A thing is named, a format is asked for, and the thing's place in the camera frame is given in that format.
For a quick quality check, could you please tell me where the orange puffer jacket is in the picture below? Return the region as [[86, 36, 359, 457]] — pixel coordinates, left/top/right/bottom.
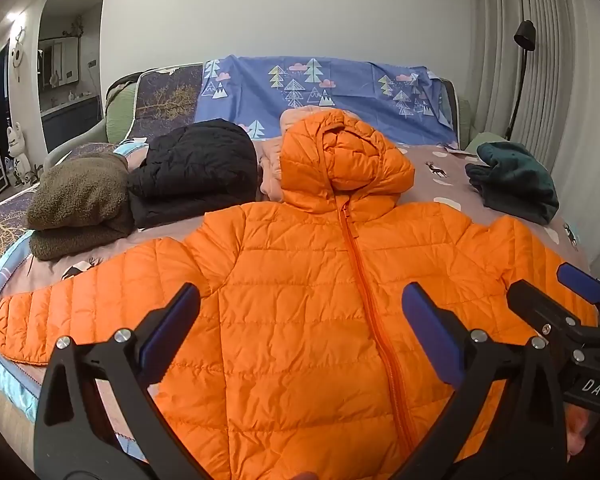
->
[[0, 107, 600, 480]]

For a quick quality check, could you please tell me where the right hand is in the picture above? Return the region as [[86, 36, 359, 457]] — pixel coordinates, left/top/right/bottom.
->
[[565, 403, 600, 460]]

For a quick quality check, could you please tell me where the dark green folded garment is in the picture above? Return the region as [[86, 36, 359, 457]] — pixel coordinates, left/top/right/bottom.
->
[[465, 141, 559, 226]]

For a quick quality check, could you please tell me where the white curtain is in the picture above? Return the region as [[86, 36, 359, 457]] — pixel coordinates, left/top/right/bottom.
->
[[470, 0, 600, 275]]

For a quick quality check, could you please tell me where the olive fleece folded garment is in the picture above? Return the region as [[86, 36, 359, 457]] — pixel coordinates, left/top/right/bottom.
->
[[27, 153, 135, 261]]

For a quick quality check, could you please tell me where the black floor lamp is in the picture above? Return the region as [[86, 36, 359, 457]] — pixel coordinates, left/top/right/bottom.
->
[[505, 20, 536, 141]]

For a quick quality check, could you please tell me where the white lucky cat figurine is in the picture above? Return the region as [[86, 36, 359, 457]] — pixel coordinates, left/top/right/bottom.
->
[[7, 122, 34, 185]]

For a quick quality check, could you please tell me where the black folded puffer jacket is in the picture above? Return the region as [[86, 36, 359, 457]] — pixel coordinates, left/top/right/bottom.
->
[[128, 119, 260, 229]]

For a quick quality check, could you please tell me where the pink folded puffer jacket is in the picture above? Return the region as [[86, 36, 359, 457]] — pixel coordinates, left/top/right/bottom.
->
[[251, 104, 362, 204]]

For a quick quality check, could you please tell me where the dark tree-print quilt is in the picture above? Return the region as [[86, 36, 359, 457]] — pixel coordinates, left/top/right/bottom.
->
[[0, 64, 201, 259]]

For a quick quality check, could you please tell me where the blue tree-print sheet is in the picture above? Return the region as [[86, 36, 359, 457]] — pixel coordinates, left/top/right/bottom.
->
[[195, 55, 458, 146]]

